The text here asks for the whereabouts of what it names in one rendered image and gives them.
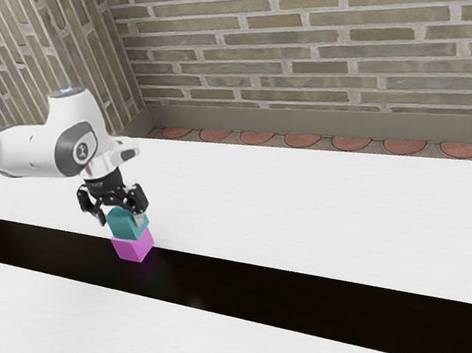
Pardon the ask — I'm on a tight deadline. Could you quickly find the teal block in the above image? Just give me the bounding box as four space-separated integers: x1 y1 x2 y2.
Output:
104 201 153 245

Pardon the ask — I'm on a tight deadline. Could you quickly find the magenta block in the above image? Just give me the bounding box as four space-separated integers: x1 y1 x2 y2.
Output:
109 226 158 266

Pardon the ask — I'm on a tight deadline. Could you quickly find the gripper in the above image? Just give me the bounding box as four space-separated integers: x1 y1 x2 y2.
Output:
73 163 153 237

